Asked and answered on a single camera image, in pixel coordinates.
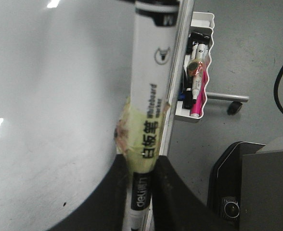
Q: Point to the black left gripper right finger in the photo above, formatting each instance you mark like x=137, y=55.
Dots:
x=175, y=207

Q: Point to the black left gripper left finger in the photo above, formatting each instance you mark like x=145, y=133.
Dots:
x=104, y=209

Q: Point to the white whiteboard marker with tape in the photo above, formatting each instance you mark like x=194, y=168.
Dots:
x=139, y=131

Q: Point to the whiteboard stand leg with caster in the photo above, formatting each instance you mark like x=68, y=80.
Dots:
x=236, y=101

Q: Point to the pink marker in tray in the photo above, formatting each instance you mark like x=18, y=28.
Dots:
x=197, y=109

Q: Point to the black marker in tray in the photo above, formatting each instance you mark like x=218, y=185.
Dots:
x=188, y=99

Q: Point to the white marker with taped magnet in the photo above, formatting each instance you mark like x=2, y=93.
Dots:
x=195, y=70

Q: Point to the black camera housing with lens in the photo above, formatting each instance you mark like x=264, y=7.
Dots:
x=224, y=189

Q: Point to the white whiteboard with metal frame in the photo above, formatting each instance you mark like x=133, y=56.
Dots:
x=65, y=72

